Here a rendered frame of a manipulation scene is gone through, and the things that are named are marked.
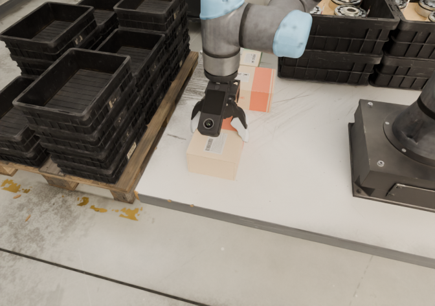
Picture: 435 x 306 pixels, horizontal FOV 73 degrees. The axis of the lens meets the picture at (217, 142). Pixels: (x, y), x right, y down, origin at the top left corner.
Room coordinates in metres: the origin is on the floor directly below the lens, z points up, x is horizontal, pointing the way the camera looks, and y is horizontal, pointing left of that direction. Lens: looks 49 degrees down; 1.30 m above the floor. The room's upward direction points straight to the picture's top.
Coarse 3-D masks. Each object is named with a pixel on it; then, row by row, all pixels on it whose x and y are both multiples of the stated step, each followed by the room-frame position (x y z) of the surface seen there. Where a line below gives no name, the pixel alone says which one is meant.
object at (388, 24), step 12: (384, 0) 0.90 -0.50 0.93; (396, 12) 0.81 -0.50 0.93; (312, 24) 0.79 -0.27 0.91; (324, 24) 0.79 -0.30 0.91; (336, 24) 0.79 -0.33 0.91; (348, 24) 0.78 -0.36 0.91; (360, 24) 0.78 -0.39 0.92; (372, 24) 0.77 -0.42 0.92; (384, 24) 0.77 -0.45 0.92; (396, 24) 0.76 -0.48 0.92
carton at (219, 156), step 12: (228, 120) 0.54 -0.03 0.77; (228, 132) 0.50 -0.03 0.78; (192, 144) 0.46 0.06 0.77; (204, 144) 0.46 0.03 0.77; (216, 144) 0.46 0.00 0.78; (228, 144) 0.46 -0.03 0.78; (240, 144) 0.46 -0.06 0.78; (192, 156) 0.43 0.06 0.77; (204, 156) 0.42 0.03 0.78; (216, 156) 0.42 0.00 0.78; (228, 156) 0.42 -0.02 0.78; (240, 156) 0.48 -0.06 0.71; (192, 168) 0.43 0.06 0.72; (204, 168) 0.42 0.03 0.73; (216, 168) 0.42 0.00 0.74; (228, 168) 0.41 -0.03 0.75
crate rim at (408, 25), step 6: (390, 0) 0.90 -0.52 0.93; (396, 6) 0.86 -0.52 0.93; (402, 18) 0.78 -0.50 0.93; (402, 24) 0.77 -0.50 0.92; (408, 24) 0.76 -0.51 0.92; (414, 24) 0.76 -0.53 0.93; (420, 24) 0.75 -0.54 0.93; (426, 24) 0.75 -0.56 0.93; (432, 24) 0.75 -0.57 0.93; (408, 30) 0.76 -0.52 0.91; (414, 30) 0.75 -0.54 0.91; (420, 30) 0.75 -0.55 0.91; (426, 30) 0.75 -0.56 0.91; (432, 30) 0.75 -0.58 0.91
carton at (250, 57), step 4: (244, 52) 0.89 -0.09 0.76; (248, 52) 0.89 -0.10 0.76; (252, 52) 0.89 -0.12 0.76; (256, 52) 0.89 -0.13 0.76; (260, 52) 0.89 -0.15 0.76; (244, 56) 0.86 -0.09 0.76; (248, 56) 0.86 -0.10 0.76; (252, 56) 0.86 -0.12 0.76; (256, 56) 0.86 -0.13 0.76; (260, 56) 0.89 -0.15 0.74; (240, 60) 0.84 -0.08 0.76; (244, 60) 0.84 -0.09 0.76; (248, 60) 0.84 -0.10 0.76; (252, 60) 0.84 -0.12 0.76; (256, 60) 0.84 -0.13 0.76; (260, 60) 0.92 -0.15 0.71; (240, 64) 0.82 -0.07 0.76; (244, 64) 0.82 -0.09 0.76; (248, 64) 0.82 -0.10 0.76; (252, 64) 0.82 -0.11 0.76; (256, 64) 0.82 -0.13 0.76
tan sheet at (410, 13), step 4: (408, 4) 1.10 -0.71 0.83; (412, 4) 1.10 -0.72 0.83; (416, 4) 1.10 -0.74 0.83; (408, 8) 1.06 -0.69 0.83; (412, 8) 1.06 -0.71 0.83; (404, 12) 1.03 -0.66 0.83; (408, 12) 1.03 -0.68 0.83; (412, 12) 1.03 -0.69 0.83; (416, 12) 1.03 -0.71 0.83; (408, 16) 1.00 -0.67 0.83; (412, 16) 1.00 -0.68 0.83; (416, 16) 1.00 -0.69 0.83; (420, 16) 1.00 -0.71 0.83; (416, 20) 0.97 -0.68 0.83; (420, 20) 0.97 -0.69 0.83; (424, 20) 0.97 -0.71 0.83
